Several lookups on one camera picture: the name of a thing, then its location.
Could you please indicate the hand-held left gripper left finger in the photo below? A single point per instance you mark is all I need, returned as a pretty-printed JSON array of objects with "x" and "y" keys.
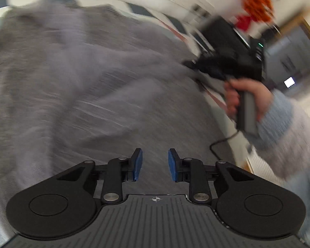
[{"x": 138, "y": 165}]

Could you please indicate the person's right forearm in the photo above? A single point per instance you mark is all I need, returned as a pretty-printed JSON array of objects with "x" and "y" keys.
[{"x": 286, "y": 139}]

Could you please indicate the patterned bedsheet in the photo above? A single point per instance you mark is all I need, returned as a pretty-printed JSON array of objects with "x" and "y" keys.
[{"x": 155, "y": 15}]

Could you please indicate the orange red wall decoration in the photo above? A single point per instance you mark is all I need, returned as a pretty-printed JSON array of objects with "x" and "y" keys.
[{"x": 258, "y": 0}]

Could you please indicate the grey knit sweater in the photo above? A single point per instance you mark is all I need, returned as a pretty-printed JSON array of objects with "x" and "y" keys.
[{"x": 80, "y": 95}]

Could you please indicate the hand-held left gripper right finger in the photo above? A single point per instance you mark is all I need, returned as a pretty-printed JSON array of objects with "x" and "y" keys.
[{"x": 172, "y": 165}]

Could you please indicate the person's right hand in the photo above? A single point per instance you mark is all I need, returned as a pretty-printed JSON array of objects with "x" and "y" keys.
[{"x": 262, "y": 98}]

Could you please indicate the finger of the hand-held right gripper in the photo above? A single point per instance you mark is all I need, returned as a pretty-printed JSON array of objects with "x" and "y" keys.
[{"x": 193, "y": 64}]

